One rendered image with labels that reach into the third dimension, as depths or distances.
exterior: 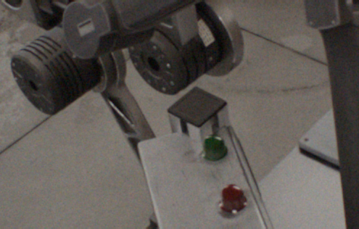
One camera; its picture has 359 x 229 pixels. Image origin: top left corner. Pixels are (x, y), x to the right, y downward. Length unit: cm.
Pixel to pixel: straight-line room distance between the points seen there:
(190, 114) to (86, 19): 28
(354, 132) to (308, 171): 84
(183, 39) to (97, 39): 43
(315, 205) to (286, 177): 10
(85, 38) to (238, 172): 36
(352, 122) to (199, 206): 18
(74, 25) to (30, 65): 82
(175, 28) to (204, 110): 63
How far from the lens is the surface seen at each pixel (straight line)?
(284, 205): 159
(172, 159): 79
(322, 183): 163
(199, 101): 81
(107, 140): 305
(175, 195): 76
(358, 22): 78
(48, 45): 190
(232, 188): 72
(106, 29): 100
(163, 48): 142
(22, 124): 325
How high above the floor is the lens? 203
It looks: 41 degrees down
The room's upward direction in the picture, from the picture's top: 12 degrees counter-clockwise
